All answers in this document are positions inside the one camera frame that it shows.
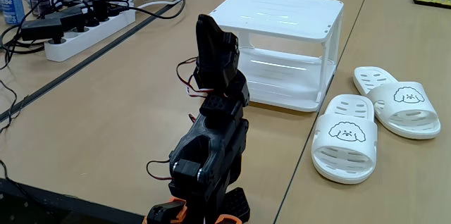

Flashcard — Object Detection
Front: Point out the blue drink can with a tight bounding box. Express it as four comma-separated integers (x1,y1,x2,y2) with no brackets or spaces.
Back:
0,0,26,26

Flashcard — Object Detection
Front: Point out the white slipper with dog print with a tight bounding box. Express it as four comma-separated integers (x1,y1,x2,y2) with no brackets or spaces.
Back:
352,66,442,140
311,93,378,185

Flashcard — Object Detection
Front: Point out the black power adapter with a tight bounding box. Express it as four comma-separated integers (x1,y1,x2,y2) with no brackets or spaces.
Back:
45,6,87,33
20,18,65,44

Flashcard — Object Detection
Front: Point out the black plug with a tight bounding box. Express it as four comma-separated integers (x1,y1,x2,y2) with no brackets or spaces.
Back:
106,2,125,18

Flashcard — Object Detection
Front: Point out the white power strip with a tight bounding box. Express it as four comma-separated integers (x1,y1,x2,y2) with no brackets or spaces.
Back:
44,8,137,63

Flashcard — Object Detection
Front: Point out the white shoe rack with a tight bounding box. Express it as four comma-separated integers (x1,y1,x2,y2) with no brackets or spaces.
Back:
209,0,345,113

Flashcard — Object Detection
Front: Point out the black plug charger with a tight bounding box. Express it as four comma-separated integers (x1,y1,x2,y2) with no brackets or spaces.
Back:
90,0,109,23

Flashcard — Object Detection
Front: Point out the black cable tangle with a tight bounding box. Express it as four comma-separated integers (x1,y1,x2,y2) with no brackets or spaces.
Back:
0,0,131,72

